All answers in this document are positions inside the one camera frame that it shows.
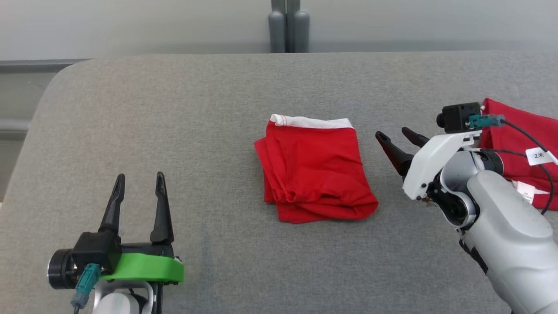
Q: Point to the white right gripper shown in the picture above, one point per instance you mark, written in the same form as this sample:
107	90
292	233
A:
429	163

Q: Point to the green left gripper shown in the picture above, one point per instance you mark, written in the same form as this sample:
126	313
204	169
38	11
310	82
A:
148	268

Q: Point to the red shorts white stripe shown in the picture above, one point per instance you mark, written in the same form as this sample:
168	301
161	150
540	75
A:
314	174

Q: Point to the red white basketball jersey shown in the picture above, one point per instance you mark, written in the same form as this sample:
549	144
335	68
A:
540	133

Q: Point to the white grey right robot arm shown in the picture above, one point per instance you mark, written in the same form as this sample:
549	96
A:
510	231

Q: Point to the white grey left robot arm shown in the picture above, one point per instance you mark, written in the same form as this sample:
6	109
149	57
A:
117	303

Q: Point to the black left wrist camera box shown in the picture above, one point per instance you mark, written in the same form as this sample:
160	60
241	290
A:
96	250

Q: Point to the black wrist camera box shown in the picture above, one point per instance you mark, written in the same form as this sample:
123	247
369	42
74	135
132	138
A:
455	117
96	250

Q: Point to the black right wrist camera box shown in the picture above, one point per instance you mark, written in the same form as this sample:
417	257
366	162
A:
455	117

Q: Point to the grey partition post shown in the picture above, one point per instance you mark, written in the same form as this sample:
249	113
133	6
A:
301	30
277	30

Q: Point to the grey wall skirting strip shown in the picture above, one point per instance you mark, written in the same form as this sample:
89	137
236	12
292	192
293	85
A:
35	65

